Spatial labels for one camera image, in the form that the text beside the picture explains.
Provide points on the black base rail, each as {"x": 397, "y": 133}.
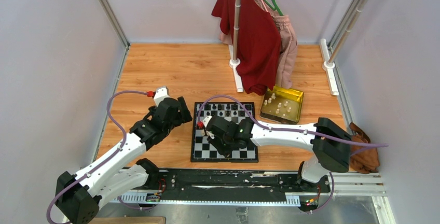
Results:
{"x": 229, "y": 187}

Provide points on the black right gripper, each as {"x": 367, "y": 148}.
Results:
{"x": 213, "y": 140}

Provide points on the brown cloth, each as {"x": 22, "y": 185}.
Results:
{"x": 363, "y": 160}

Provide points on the pink garment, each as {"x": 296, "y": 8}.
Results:
{"x": 288, "y": 50}

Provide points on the black white chess board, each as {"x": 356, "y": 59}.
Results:
{"x": 202, "y": 150}

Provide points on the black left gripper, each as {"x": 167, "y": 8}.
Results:
{"x": 182, "y": 115}

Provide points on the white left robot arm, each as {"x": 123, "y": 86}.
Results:
{"x": 81, "y": 195}

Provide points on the white clothes rack stand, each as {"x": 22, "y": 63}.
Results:
{"x": 234, "y": 60}

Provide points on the white right rack foot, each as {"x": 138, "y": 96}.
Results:
{"x": 328, "y": 67}

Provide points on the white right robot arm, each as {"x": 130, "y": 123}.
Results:
{"x": 325, "y": 139}

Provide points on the yellow metal tin box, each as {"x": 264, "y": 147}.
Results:
{"x": 282, "y": 105}

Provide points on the red t-shirt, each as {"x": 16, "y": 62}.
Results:
{"x": 259, "y": 43}

